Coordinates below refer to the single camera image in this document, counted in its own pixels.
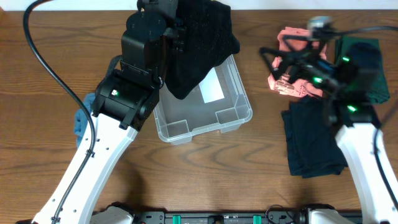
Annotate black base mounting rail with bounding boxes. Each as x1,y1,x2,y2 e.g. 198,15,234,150
93,211,363,224

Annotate dark navy folded garment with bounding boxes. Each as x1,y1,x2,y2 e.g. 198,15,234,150
281,96,348,179

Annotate pink folded printed shirt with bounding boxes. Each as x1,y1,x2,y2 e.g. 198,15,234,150
267,26,328,99

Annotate black knit cardigan gold buttons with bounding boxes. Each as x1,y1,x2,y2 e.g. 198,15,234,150
165,0,240,100

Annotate clear plastic storage bin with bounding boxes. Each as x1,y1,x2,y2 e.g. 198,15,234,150
153,55,253,145

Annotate blue garment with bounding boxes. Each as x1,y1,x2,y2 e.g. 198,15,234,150
73,93,95,147

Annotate white label in bin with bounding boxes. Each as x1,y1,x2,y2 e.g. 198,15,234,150
199,68,224,103

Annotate dark green folded cloth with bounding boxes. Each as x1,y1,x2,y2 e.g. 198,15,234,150
335,36,390,104

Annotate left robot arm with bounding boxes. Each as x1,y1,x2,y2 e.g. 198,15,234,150
32,1,185,223

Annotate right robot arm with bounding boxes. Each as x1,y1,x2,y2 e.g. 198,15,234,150
259,29,397,223

